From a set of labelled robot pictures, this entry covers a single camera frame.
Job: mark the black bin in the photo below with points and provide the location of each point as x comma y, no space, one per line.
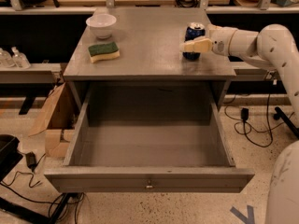
9,155

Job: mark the black power adapter right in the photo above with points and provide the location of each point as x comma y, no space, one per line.
244,114

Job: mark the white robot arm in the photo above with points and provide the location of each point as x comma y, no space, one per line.
273,48

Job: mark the white ceramic bowl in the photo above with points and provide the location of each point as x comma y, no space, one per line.
101,25

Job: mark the green yellow sponge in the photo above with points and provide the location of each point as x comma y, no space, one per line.
101,52

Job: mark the black power adapter left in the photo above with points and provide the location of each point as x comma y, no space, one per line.
30,160

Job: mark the clear sanitizer bottle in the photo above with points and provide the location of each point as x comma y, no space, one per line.
6,59
20,59

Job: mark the blue pepsi can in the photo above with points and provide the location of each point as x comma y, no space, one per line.
194,30

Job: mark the grey cabinet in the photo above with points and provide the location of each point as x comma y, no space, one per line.
149,41

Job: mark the black power adapter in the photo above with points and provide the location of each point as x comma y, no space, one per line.
30,160
244,114

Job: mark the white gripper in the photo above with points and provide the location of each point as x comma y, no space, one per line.
220,41

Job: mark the blue tape mark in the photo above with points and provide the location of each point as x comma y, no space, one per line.
248,218

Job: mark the brown cardboard box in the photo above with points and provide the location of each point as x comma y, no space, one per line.
56,119

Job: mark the open grey top drawer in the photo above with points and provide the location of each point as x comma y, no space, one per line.
148,137

